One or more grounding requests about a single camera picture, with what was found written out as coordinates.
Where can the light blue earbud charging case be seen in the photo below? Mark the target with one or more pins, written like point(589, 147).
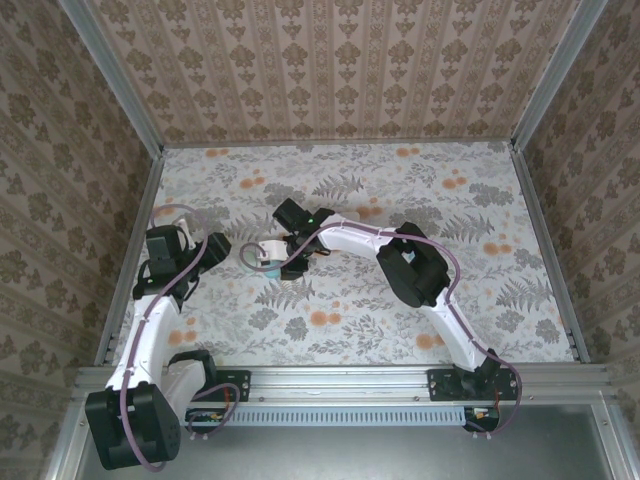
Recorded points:
point(272, 274)

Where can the pale silicone case sleeve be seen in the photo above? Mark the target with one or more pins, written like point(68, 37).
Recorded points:
point(250, 265)

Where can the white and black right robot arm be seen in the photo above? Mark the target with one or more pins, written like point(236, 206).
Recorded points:
point(415, 270)

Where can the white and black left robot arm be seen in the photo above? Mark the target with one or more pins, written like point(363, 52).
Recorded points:
point(150, 330)

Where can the floral patterned tablecloth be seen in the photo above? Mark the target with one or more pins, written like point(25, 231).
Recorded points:
point(350, 310)

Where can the black controller board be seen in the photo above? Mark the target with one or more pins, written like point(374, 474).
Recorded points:
point(482, 419)
point(210, 419)

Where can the grey metal panel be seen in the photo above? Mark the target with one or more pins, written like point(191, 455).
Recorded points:
point(350, 455)

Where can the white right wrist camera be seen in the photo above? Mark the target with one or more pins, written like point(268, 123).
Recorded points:
point(272, 248)

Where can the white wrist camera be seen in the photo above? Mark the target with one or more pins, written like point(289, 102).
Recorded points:
point(272, 248)
point(184, 232)

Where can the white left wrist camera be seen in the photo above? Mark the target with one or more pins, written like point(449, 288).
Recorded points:
point(184, 232)

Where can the aluminium side rail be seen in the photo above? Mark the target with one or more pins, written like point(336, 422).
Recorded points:
point(550, 250)
point(144, 200)

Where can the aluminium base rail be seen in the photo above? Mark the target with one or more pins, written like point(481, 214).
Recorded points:
point(340, 385)

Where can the aluminium corner post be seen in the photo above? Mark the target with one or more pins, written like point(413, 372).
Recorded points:
point(118, 80)
point(556, 75)

